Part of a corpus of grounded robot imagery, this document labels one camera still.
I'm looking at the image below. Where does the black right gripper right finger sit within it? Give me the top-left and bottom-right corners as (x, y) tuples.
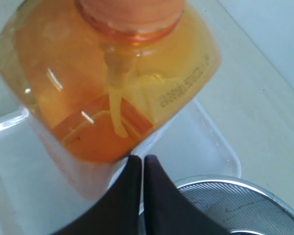
(143, 155), (229, 235)

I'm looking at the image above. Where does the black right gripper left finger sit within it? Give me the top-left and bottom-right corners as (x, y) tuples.
(54, 156), (142, 235)

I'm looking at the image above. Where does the orange pump soap bottle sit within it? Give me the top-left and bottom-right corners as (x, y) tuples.
(0, 0), (221, 199)

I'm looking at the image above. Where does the large steel mesh strainer bowl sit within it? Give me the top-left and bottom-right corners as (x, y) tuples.
(175, 175), (294, 235)

